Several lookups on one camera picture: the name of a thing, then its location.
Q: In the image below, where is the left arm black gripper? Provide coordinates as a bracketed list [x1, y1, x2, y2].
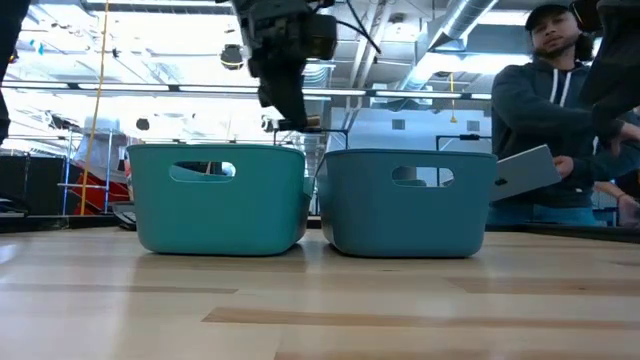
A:
[230, 0, 321, 131]

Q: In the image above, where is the blue-grey plastic bin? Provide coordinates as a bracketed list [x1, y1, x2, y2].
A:
[315, 148, 499, 260]

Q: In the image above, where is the black ceiling lamp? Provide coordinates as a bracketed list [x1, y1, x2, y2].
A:
[219, 43, 246, 71]

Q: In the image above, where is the long ceiling light strip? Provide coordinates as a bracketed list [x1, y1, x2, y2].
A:
[2, 82, 494, 101]

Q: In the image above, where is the teal green plastic bin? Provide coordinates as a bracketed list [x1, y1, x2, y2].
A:
[126, 143, 316, 257]

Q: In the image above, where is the black desktop calculator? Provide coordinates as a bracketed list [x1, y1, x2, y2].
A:
[111, 201, 138, 232]

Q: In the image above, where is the white rack with red bins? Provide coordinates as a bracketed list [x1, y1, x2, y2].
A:
[58, 128, 132, 217]

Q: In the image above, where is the person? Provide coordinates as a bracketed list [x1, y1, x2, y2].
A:
[0, 0, 32, 147]
[592, 107, 640, 229]
[487, 2, 626, 227]
[569, 0, 640, 154]

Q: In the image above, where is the silver laptop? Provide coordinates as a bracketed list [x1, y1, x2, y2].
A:
[489, 144, 563, 203]

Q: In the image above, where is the black cabinet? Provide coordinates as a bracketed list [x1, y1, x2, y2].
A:
[0, 155, 66, 216]

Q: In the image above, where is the silver spiral ceiling duct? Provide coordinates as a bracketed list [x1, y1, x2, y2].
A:
[399, 0, 501, 94]
[299, 59, 335, 151]

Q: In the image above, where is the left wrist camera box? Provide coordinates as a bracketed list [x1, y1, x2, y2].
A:
[299, 13, 339, 62]

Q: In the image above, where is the thin black camera cable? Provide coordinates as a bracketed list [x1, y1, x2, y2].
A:
[335, 0, 383, 55]

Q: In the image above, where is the yellow hanging cord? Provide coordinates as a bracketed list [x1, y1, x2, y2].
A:
[448, 72, 459, 125]

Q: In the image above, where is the yellow power cord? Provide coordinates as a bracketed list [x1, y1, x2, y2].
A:
[79, 0, 110, 217]

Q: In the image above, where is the black aluminium table frame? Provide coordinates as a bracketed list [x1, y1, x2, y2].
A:
[0, 213, 640, 245]

